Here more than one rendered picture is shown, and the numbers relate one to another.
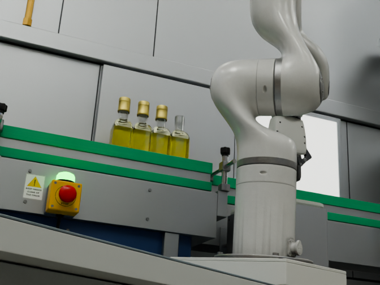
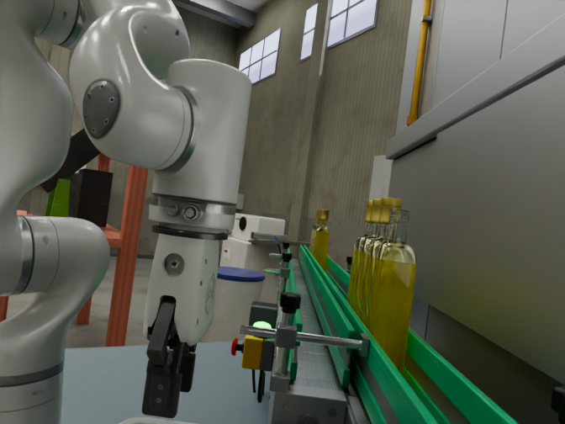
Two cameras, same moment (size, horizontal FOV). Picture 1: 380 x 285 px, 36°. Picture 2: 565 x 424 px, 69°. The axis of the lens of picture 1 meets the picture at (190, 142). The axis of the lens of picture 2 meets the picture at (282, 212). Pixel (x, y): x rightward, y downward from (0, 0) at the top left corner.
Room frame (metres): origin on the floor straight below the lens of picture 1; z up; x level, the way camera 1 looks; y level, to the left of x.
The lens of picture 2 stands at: (1.69, -0.61, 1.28)
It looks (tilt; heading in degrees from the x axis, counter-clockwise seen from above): 1 degrees up; 112
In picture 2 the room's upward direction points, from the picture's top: 7 degrees clockwise
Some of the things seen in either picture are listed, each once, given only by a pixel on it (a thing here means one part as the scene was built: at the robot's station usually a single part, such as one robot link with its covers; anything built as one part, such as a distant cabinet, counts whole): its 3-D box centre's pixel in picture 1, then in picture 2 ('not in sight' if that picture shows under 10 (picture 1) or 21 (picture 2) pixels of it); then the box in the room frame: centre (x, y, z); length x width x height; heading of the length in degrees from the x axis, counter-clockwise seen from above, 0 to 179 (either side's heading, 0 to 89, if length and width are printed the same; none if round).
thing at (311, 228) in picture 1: (269, 244); not in sight; (1.51, -0.22, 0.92); 0.27 x 0.17 x 0.15; 21
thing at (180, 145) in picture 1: (176, 165); (387, 310); (1.63, 0.04, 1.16); 0.06 x 0.06 x 0.21; 20
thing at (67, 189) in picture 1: (67, 194); (239, 347); (1.28, 0.27, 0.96); 0.04 x 0.03 x 0.04; 111
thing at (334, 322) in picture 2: not in sight; (309, 272); (1.28, 0.78, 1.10); 1.75 x 0.01 x 0.08; 111
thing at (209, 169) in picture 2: not in sight; (200, 134); (1.46, -0.26, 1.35); 0.09 x 0.08 x 0.13; 78
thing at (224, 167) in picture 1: (220, 171); (303, 343); (1.54, -0.09, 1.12); 0.17 x 0.03 x 0.12; 21
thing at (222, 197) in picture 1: (216, 207); (307, 418); (1.56, -0.08, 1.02); 0.09 x 0.04 x 0.07; 21
